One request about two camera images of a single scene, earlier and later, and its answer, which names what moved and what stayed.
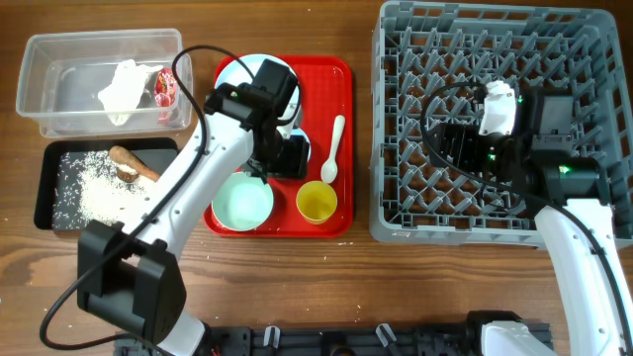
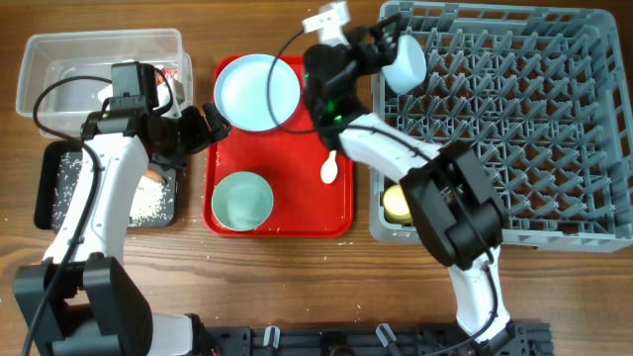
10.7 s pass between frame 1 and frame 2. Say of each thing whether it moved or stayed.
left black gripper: moved
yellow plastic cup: moved
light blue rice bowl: moved
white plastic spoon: stayed
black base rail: stayed
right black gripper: moved
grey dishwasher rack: stayed
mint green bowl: stayed
